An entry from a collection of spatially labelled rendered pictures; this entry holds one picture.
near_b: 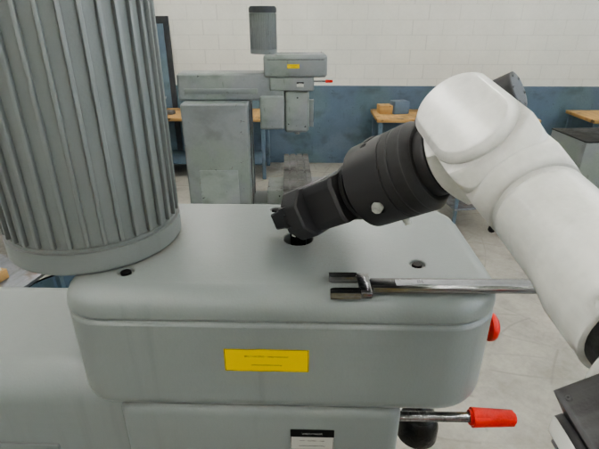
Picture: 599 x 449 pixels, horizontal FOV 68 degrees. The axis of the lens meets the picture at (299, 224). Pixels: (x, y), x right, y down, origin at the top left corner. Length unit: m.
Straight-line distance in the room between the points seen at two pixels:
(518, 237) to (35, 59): 0.41
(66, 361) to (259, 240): 0.28
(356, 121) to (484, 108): 6.83
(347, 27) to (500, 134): 6.71
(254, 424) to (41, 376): 0.26
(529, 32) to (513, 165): 7.33
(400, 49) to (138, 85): 6.71
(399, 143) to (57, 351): 0.48
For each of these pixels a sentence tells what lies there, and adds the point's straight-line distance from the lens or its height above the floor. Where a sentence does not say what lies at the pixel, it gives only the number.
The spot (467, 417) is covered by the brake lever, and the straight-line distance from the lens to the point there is 0.62.
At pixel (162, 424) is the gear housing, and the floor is 1.70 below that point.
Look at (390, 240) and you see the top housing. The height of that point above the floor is 1.89.
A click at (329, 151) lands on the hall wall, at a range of 7.26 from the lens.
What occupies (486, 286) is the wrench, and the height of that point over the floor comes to 1.90.
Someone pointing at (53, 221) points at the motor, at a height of 1.95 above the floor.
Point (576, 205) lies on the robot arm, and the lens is 0.30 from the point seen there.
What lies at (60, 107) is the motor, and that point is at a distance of 0.48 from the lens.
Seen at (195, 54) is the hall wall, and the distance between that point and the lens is 7.23.
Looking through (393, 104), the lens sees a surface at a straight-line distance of 6.70.
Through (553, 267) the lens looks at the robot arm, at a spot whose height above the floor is 2.02.
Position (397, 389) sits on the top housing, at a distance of 0.53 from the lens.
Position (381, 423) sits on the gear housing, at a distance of 0.58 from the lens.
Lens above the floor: 2.14
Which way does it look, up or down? 25 degrees down
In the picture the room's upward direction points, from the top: straight up
